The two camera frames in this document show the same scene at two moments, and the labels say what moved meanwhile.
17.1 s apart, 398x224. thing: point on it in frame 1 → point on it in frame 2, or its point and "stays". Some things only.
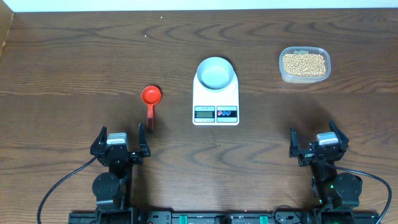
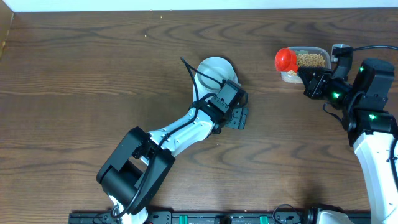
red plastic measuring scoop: (150, 95) → (286, 60)
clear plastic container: (304, 65) stays
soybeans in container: (304, 65) stays
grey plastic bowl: (214, 73) stays
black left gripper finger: (144, 150) → (239, 115)
